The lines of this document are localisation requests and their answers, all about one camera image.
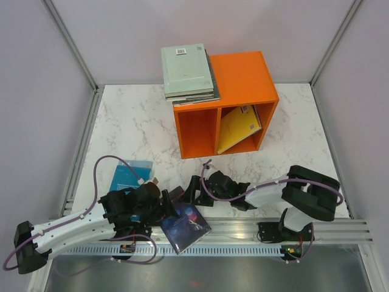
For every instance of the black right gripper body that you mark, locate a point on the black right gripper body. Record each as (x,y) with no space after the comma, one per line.
(212,191)

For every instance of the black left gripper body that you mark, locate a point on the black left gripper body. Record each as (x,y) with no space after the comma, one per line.
(154,212)

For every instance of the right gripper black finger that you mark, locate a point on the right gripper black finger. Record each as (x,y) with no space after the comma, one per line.
(203,199)
(189,196)

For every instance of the dark galaxy cover book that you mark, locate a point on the dark galaxy cover book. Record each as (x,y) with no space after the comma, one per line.
(185,231)

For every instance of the teal ocean cover book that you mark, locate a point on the teal ocean cover book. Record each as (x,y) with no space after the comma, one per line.
(127,176)

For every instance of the yellow book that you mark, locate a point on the yellow book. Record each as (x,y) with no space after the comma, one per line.
(237,125)

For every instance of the Alice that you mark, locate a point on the Alice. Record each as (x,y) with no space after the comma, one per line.
(214,96)

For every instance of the black cover book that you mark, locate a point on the black cover book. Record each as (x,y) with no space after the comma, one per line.
(212,85)

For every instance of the grey-green book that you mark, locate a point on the grey-green book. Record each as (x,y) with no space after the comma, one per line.
(187,71)

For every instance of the dark blue book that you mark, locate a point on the dark blue book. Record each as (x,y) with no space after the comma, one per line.
(258,117)

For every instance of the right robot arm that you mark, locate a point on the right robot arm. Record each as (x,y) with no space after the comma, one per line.
(311,196)

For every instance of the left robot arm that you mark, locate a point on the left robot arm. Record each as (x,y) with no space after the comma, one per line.
(36,244)

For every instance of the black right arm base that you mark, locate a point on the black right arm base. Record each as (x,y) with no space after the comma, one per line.
(268,233)

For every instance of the orange wooden shelf box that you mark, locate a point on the orange wooden shelf box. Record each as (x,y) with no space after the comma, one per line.
(243,79)

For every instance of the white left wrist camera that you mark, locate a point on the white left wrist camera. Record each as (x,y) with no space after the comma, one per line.
(141,181)

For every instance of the white slotted cable duct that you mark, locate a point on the white slotted cable duct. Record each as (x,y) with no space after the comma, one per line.
(147,250)

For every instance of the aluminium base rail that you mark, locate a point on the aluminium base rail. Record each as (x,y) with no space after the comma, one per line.
(341,258)

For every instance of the right aluminium frame post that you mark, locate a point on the right aluminium frame post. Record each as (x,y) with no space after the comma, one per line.
(337,38)

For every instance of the aluminium frame post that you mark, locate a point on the aluminium frame post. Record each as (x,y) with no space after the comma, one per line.
(337,38)
(70,43)

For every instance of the left aluminium frame post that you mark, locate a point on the left aluminium frame post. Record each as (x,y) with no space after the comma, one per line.
(70,43)

